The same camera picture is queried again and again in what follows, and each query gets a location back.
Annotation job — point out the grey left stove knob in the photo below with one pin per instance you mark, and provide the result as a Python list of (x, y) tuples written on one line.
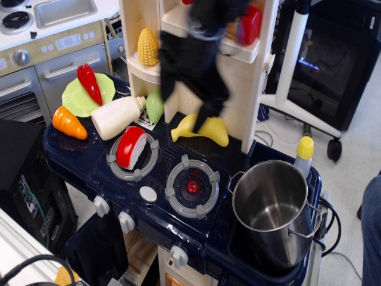
[(102, 208)]

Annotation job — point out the red toy ketchup bottle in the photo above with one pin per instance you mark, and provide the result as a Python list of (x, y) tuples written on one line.
[(248, 25)]

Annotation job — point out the red toy chili pepper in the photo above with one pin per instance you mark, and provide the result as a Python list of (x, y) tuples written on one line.
[(87, 78)]

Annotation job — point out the grey toy burner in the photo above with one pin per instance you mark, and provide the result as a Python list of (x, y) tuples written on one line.
[(145, 164), (192, 188)]

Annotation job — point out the grey right toy burner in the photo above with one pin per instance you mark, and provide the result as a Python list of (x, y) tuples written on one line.
[(192, 188)]

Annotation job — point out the navy blue toy kitchen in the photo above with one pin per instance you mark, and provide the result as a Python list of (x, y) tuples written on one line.
[(214, 245)]

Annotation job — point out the yellow toy corn cob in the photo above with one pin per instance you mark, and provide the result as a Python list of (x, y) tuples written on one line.
[(147, 48)]

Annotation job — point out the grey stove knob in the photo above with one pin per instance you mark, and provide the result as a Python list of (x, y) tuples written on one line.
[(127, 223), (102, 208), (179, 256)]

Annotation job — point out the grey right stove knob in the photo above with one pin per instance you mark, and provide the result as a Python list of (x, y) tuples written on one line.
[(179, 256)]

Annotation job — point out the yellow capped clear bottle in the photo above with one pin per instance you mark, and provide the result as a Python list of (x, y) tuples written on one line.
[(304, 154)]

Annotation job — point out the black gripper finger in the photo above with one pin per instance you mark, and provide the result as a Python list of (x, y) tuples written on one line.
[(205, 117), (168, 79)]

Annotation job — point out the red white toy sushi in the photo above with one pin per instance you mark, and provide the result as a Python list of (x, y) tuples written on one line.
[(130, 147)]

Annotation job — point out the white toy mayonnaise bottle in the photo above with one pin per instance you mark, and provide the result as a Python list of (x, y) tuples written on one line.
[(111, 119)]

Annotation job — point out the orange toy carrot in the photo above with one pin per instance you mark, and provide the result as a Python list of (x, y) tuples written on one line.
[(66, 122)]

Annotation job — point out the stainless steel pot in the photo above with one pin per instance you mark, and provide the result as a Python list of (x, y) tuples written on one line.
[(270, 203)]

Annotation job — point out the yellow toy banana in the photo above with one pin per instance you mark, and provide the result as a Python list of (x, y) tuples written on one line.
[(213, 129)]

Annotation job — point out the grey middle stove knob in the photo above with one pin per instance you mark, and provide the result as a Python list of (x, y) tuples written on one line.
[(127, 223)]

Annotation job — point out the black box left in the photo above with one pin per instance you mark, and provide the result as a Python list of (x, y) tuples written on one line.
[(31, 194)]

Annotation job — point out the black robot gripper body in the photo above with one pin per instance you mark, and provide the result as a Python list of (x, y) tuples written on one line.
[(192, 59)]

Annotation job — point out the grey round stove button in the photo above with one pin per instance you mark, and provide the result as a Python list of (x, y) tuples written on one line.
[(148, 194)]

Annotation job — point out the light green toy plate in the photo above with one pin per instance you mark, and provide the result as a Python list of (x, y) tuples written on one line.
[(76, 99)]

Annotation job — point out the blue jeans leg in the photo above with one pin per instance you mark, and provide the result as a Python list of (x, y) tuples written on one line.
[(370, 225)]

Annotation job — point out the light green toy pear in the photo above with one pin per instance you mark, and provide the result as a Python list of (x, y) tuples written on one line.
[(154, 107)]

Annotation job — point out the grey left toy burner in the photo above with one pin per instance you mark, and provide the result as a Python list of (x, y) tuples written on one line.
[(145, 164)]

